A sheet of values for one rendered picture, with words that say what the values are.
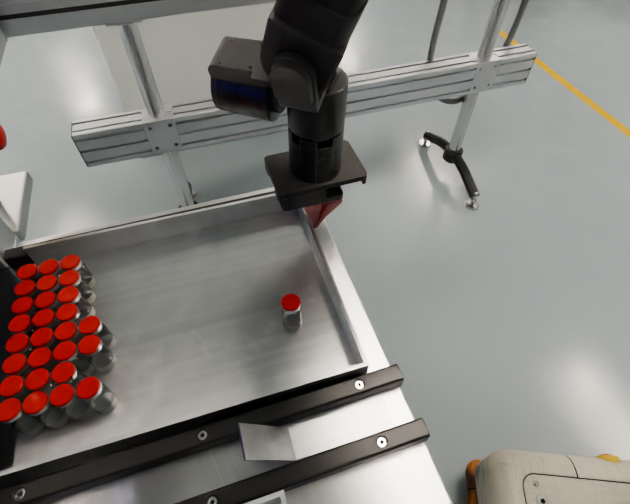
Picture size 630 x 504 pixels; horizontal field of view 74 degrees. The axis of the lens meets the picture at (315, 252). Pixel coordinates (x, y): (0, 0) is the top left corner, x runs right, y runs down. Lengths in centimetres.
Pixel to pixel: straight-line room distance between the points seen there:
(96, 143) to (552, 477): 148
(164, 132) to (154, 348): 102
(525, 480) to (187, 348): 85
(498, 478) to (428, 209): 111
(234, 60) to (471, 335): 131
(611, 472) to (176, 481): 99
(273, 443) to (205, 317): 17
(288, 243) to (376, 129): 175
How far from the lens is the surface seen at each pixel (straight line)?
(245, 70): 41
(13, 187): 77
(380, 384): 44
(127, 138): 145
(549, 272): 183
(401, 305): 155
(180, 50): 197
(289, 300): 45
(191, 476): 45
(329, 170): 45
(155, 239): 59
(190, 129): 144
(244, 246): 55
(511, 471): 113
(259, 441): 40
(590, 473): 121
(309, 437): 44
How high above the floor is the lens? 131
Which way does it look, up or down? 52 degrees down
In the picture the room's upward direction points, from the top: straight up
